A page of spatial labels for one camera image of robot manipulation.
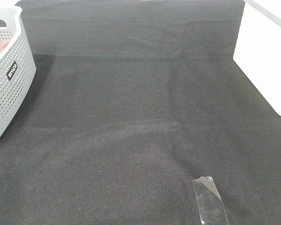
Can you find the clear tape strip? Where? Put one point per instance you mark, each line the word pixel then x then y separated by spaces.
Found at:
pixel 210 205

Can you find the white plastic storage box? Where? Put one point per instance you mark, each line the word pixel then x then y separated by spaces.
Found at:
pixel 258 48

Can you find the grey perforated laundry basket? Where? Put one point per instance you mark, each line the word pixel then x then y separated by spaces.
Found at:
pixel 17 66

